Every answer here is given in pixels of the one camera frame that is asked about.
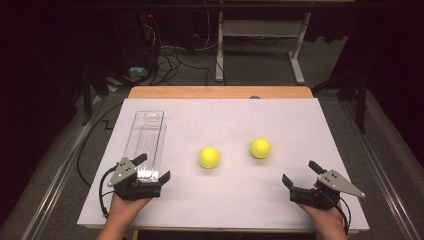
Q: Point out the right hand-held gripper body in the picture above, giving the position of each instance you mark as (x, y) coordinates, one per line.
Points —
(325, 191)

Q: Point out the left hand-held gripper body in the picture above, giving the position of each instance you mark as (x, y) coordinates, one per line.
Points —
(128, 181)

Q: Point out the clear plastic ball container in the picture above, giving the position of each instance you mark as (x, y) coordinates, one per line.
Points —
(146, 146)

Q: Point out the yellow tennis ball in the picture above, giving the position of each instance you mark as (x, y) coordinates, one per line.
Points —
(209, 157)
(260, 148)

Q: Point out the person's right hand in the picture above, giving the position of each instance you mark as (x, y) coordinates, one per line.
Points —
(325, 213)

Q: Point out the person's left hand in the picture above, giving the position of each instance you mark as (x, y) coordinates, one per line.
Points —
(125, 208)

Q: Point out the white table mat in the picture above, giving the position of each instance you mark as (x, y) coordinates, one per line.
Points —
(226, 140)

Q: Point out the teal small box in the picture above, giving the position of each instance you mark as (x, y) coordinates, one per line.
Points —
(138, 71)

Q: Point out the black computer tower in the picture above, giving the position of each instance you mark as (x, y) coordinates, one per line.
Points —
(133, 36)

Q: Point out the white metal stand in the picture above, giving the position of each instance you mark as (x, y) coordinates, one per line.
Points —
(263, 36)

